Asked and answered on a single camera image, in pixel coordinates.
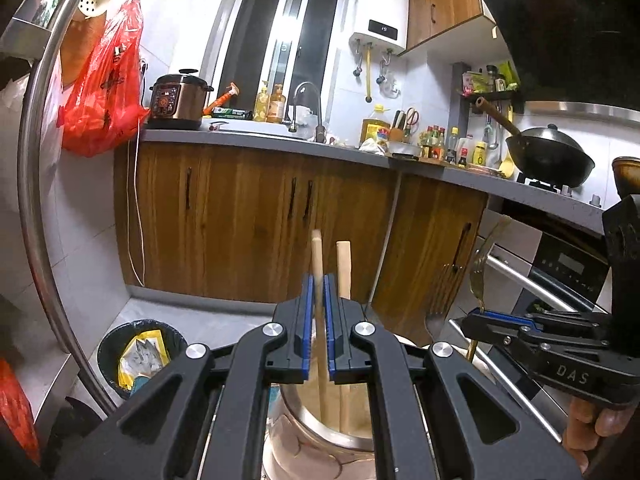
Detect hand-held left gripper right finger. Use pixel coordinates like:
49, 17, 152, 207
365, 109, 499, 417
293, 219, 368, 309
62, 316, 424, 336
323, 274, 582, 480

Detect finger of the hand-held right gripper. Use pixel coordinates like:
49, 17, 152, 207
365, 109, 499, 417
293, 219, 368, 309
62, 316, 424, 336
459, 316, 610, 362
467, 309, 615, 335

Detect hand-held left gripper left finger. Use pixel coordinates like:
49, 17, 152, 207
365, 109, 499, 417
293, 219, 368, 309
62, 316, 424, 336
55, 274, 316, 480

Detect golden metal fork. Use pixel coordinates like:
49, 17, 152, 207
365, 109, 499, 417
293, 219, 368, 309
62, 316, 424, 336
466, 214, 514, 362

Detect wooden chopstick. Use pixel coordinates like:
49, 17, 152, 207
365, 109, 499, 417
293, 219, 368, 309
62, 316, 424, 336
311, 229, 329, 427

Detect stainless steel utensil holder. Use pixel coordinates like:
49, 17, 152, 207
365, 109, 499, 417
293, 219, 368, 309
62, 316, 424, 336
261, 332, 432, 480

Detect person's right hand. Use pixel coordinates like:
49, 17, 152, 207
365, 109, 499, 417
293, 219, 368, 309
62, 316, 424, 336
560, 392, 640, 472

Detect built-in black oven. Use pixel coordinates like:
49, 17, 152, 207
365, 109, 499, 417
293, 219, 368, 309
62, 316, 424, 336
449, 204, 617, 443

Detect brown clay pot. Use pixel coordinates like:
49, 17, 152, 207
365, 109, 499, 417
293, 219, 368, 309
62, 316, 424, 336
611, 156, 640, 202

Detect gas stove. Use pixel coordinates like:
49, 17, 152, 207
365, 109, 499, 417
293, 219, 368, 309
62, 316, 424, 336
515, 172, 607, 207

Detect wooden base cabinets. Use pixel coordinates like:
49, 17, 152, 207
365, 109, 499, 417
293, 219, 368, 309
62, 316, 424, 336
113, 139, 489, 335

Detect black wok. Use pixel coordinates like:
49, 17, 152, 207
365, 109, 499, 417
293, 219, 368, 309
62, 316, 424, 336
474, 96, 596, 189

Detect yellow snack packet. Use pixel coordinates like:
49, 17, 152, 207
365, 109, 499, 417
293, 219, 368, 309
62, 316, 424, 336
117, 329, 174, 392

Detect row of sauce bottles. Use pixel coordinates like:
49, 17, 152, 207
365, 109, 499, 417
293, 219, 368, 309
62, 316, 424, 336
418, 124, 489, 169

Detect cooking oil bottle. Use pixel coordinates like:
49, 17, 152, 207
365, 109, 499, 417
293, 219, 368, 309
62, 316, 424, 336
359, 103, 392, 149

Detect knife block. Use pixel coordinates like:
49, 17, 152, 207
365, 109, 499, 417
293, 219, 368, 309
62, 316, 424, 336
388, 110, 409, 144

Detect black trash bin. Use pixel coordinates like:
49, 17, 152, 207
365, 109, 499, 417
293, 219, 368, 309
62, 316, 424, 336
96, 318, 189, 402

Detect orange soap bottle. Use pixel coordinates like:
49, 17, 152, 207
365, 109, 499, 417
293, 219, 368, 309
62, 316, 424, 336
266, 83, 286, 124

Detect yellow dish soap bottle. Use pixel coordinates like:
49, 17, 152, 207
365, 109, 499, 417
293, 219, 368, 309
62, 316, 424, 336
253, 80, 271, 122

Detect black spice shelf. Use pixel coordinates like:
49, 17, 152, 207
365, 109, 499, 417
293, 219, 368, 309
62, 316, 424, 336
459, 61, 526, 114

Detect steel kitchen faucet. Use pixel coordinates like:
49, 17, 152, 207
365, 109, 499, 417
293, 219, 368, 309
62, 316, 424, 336
288, 81, 329, 144

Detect black range hood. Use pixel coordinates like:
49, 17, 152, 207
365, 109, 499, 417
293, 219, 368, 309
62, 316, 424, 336
477, 0, 640, 127

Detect electric pressure cooker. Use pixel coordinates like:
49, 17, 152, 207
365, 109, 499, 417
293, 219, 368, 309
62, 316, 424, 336
148, 68, 215, 131

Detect sliding window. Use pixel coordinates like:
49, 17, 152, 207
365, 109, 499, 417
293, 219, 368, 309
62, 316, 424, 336
214, 0, 349, 127

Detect large red plastic bag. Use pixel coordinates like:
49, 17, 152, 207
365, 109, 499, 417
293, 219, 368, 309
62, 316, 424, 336
57, 0, 151, 158

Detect small red plastic bag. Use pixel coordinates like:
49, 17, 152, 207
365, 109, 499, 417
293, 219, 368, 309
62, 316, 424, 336
0, 357, 41, 467

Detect white water heater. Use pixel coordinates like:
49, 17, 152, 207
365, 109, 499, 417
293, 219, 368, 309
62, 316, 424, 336
348, 0, 410, 57

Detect white power cable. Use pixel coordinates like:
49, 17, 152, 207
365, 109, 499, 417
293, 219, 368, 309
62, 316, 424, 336
126, 132, 147, 287

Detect curved steel rail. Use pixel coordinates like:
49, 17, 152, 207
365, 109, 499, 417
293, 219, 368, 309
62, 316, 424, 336
17, 0, 122, 417

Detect wooden wall cabinet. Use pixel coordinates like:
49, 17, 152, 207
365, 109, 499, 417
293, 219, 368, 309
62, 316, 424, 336
403, 0, 497, 57

